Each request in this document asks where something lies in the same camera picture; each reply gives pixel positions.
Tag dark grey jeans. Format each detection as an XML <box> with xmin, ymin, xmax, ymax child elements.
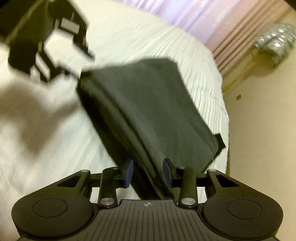
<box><xmin>76</xmin><ymin>58</ymin><xmax>225</xmax><ymax>200</ymax></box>

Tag striped white bedspread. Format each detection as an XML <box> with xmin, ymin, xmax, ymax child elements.
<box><xmin>0</xmin><ymin>0</ymin><xmax>231</xmax><ymax>202</ymax></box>

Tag pink sheer curtain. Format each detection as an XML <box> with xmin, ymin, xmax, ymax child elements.
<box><xmin>122</xmin><ymin>0</ymin><xmax>292</xmax><ymax>74</ymax></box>

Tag silver patterned bag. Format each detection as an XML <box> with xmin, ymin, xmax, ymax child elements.
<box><xmin>254</xmin><ymin>22</ymin><xmax>295</xmax><ymax>67</ymax></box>

